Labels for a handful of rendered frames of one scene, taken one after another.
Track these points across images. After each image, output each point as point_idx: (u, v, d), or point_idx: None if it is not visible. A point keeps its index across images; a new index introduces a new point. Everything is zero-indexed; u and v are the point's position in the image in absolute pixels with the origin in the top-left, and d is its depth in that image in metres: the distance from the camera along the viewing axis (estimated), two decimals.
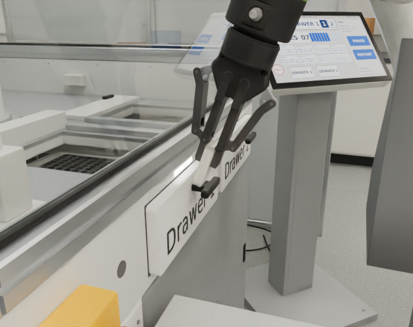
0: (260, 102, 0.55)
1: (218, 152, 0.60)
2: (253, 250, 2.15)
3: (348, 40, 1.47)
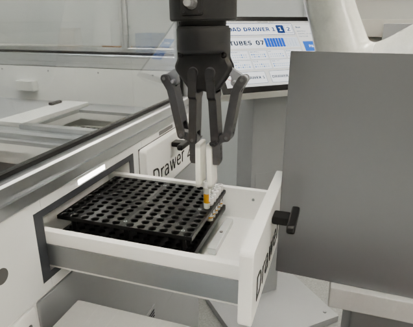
0: (231, 83, 0.56)
1: (215, 148, 0.60)
2: None
3: (304, 45, 1.49)
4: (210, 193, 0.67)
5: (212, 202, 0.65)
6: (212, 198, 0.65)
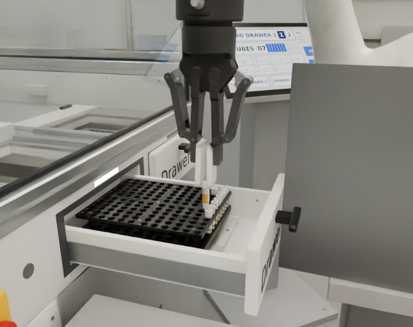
0: (235, 85, 0.56)
1: (216, 148, 0.60)
2: None
3: (305, 50, 1.54)
4: (217, 194, 0.72)
5: (219, 203, 0.70)
6: (219, 198, 0.70)
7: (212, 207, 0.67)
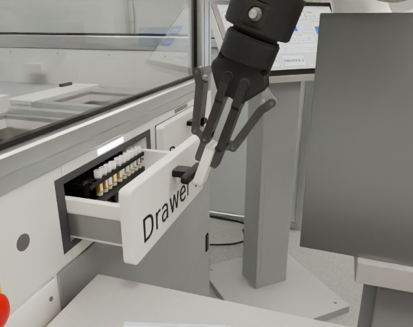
0: (260, 102, 0.55)
1: (218, 152, 0.60)
2: (231, 243, 2.14)
3: (316, 30, 1.47)
4: (124, 152, 0.71)
5: (124, 161, 0.69)
6: (123, 156, 0.69)
7: (113, 162, 0.66)
